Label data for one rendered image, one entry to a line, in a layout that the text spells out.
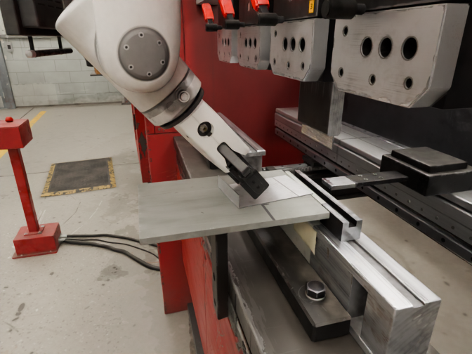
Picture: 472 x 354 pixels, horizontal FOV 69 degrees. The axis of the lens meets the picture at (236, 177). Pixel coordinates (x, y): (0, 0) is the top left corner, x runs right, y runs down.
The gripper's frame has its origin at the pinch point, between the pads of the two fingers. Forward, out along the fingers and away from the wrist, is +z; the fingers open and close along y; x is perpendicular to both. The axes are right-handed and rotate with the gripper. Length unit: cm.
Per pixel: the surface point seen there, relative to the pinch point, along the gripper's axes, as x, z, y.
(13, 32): 17, -43, 108
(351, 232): -4.5, 9.6, -13.7
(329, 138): -12.4, 1.7, -5.8
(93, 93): 55, 59, 713
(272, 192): -1.3, 4.5, -1.6
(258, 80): -36, 23, 80
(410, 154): -24.3, 19.5, -3.3
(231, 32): -22.7, -9.0, 33.7
